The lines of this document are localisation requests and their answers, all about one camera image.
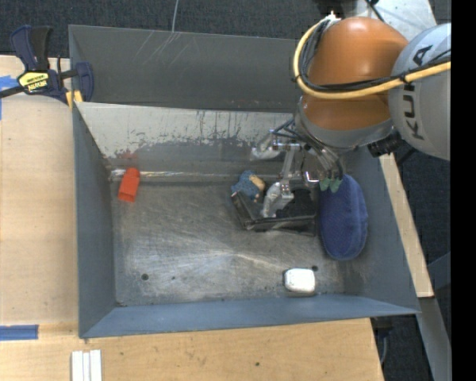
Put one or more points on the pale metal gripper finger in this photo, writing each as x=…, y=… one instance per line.
x=270, y=202
x=285, y=193

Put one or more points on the black rectangular tray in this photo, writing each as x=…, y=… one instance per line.
x=277, y=224

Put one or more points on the blue and tan toy figure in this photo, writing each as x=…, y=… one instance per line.
x=248, y=185

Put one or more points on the dark blue fabric pouch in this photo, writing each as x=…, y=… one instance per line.
x=343, y=220

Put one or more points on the grey metal bin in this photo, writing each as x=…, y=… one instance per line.
x=206, y=252

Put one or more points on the small white rounded box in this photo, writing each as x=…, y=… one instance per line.
x=299, y=280

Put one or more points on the orange-red plastic block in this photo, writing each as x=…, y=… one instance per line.
x=129, y=185

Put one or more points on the black cylinder on white bracket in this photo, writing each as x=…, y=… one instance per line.
x=385, y=146

